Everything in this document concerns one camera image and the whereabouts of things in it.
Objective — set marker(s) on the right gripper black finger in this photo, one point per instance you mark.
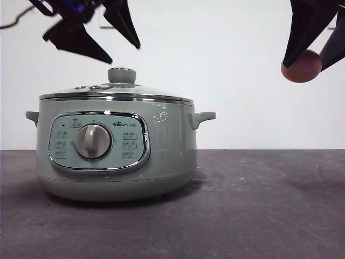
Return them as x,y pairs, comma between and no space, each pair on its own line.
335,46
307,24

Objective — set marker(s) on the pale green electric cooking pot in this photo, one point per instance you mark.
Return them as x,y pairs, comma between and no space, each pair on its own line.
167,140

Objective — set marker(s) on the glass lid with green knob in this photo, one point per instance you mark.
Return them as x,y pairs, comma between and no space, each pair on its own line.
121,75

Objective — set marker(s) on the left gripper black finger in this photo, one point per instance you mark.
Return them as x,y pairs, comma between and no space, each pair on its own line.
121,19
72,37

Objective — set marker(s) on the brown egg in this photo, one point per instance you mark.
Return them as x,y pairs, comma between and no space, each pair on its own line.
303,71

